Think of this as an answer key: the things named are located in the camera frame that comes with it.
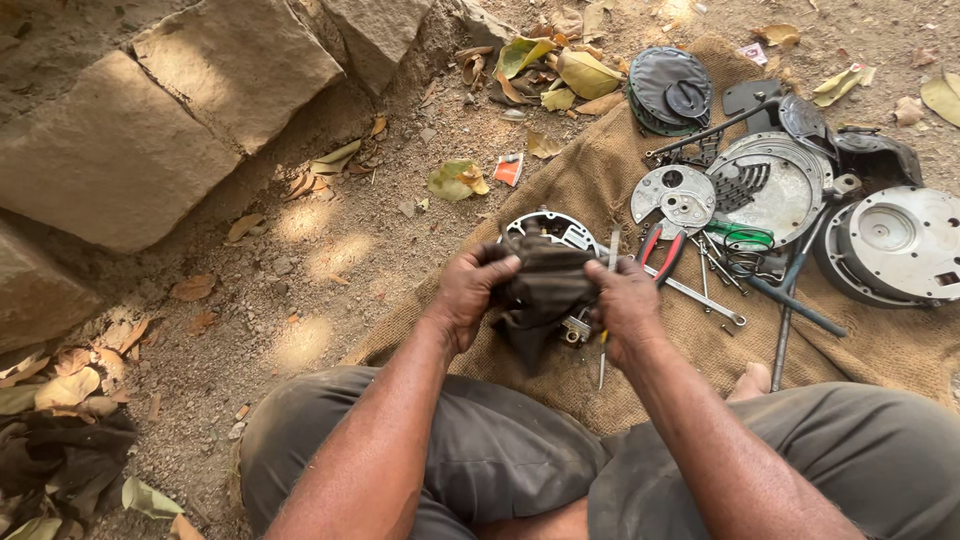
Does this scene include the person's bare foot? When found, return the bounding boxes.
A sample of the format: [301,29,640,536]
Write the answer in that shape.
[726,361,773,404]

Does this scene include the black metal rod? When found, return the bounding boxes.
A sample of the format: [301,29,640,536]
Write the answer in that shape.
[645,93,783,160]

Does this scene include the scattered dry leaves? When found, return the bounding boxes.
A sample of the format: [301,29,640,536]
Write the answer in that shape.
[0,315,162,425]

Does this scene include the heap of dry leaves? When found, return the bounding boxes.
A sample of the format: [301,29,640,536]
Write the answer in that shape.
[453,0,631,120]

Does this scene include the large stone blocks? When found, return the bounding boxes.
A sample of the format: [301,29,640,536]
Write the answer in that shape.
[0,0,519,354]

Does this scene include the long steel T-handle wrench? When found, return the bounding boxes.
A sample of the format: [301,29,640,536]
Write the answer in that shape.
[769,283,798,394]

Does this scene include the red-handled pliers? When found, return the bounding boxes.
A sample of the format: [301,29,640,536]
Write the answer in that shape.
[637,221,689,291]

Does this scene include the metal regulator housing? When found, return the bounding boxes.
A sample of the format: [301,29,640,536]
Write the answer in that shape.
[498,206,603,348]

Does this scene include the burlap sack mat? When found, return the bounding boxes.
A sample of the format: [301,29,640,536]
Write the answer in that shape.
[341,33,960,438]

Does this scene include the small round metal plate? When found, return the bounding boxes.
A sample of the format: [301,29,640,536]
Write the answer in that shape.
[630,164,718,231]

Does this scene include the person's right hand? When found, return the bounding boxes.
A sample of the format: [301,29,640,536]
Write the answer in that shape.
[584,255,667,370]

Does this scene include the green-handled screwdriver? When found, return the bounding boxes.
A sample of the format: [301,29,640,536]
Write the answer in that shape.
[703,219,776,249]

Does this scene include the person's left hand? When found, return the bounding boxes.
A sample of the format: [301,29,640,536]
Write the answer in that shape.
[439,243,524,355]

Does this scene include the black round cover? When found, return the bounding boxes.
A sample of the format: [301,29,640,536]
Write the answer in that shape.
[777,93,839,160]

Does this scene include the person's grey trousers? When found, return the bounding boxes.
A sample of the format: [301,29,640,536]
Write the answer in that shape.
[238,365,960,540]

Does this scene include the large round metal plate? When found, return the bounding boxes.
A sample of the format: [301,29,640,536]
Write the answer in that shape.
[703,131,828,250]

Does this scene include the black coil spring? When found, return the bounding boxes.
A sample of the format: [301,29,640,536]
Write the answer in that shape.
[721,228,775,280]

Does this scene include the black curved housing shell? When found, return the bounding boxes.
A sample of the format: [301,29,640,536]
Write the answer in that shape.
[831,126,925,190]

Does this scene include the round aluminium housing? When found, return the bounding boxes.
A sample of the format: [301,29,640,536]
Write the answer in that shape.
[812,185,960,310]

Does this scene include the blue T-handle wrench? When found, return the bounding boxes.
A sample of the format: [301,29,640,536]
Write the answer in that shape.
[744,201,850,339]

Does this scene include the group of loose bolts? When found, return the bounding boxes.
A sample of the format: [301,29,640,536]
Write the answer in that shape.
[690,231,753,337]

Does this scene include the silver open-end spanner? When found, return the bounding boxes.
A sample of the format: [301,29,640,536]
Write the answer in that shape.
[596,241,749,328]

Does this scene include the dark rag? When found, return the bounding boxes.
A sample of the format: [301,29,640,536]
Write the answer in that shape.
[490,217,603,378]

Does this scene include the red and white wrapper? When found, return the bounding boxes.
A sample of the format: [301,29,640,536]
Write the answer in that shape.
[492,152,525,188]

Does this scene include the dark cloth heap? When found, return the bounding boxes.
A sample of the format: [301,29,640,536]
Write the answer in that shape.
[0,408,138,520]

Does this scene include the black rubber diaphragm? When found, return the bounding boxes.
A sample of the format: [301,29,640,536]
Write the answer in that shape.
[627,45,714,138]

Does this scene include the flat black plastic piece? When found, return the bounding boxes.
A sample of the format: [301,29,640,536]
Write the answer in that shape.
[722,78,786,136]

